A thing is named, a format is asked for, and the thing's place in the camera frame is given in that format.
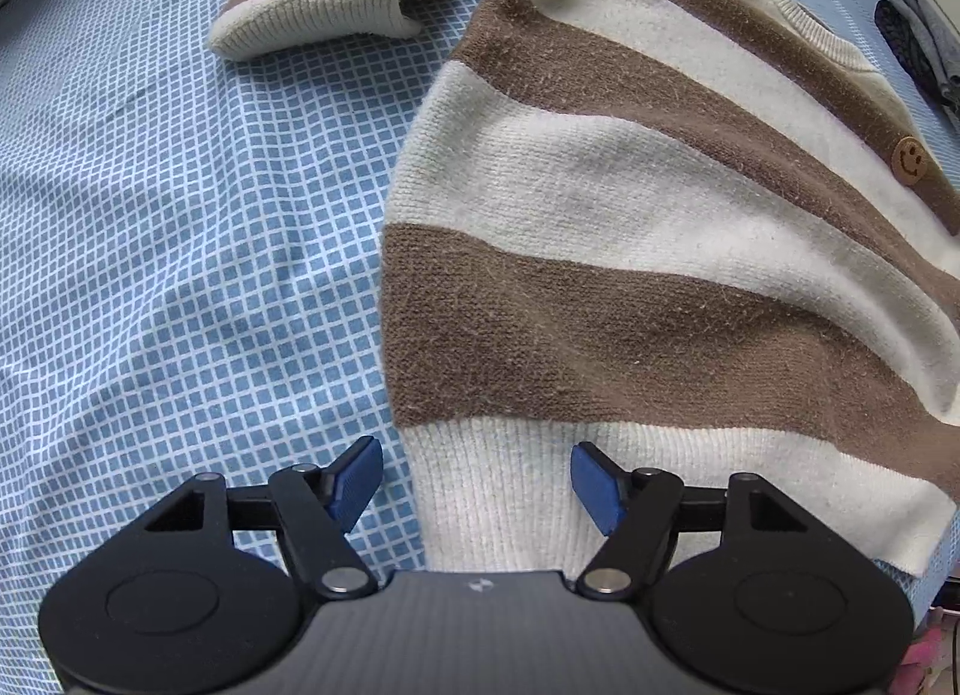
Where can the blue checked bed sheet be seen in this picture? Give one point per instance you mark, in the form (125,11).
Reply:
(187,253)

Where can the brown white striped sweater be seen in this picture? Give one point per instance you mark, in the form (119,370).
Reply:
(600,253)

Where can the grey dark folded clothes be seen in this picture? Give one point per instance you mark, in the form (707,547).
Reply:
(922,43)

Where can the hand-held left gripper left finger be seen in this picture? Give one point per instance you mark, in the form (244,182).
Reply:
(352,485)

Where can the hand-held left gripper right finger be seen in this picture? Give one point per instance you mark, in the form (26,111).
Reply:
(596,489)

